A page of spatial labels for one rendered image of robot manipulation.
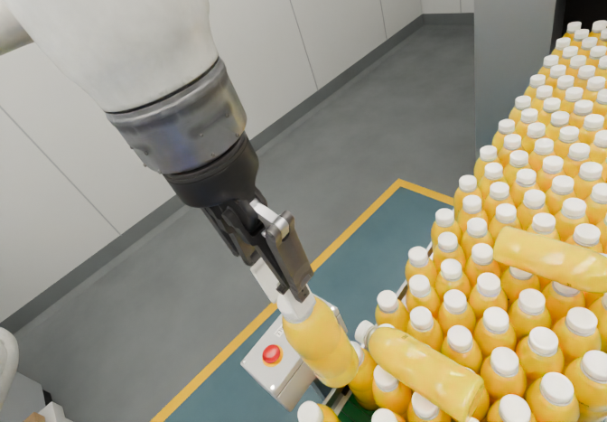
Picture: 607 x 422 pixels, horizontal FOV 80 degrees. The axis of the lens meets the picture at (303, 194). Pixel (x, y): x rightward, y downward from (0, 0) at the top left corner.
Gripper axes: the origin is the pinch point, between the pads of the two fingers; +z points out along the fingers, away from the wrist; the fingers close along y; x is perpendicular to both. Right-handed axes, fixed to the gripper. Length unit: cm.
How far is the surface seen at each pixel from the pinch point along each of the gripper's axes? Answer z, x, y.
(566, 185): 31, 61, 16
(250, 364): 31.8, -6.7, -18.7
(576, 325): 31.5, 29.3, 25.3
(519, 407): 31.4, 12.8, 22.4
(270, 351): 30.6, -2.8, -16.2
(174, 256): 142, 21, -210
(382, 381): 31.4, 4.7, 4.2
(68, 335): 142, -63, -225
